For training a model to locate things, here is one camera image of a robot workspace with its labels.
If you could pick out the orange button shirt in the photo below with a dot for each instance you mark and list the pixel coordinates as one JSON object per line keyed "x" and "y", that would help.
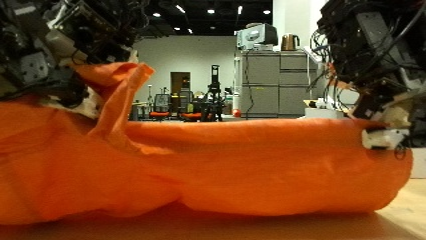
{"x": 221, "y": 163}

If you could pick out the copper kettle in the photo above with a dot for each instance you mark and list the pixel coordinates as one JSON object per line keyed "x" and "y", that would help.
{"x": 288, "y": 43}

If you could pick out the white crumpled cloth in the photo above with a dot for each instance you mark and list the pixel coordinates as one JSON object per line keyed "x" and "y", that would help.
{"x": 319, "y": 103}

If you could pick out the white storage box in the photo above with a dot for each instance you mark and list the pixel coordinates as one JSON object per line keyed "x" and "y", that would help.
{"x": 320, "y": 113}

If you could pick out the grey boxy monitor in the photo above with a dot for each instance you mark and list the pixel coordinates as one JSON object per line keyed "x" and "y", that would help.
{"x": 257, "y": 36}

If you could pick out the tall grey filing cabinet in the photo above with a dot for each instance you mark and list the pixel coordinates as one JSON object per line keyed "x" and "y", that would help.
{"x": 261, "y": 86}

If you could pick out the orange mesh-back office chair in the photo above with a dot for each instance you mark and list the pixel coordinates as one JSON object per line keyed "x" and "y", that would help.
{"x": 159, "y": 114}

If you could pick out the brown door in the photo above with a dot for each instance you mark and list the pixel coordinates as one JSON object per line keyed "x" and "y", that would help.
{"x": 177, "y": 83}

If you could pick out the red ball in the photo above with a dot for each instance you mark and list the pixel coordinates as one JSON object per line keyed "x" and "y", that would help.
{"x": 235, "y": 113}

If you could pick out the black camera tripod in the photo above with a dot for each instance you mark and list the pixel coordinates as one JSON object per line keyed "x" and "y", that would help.
{"x": 214, "y": 100}

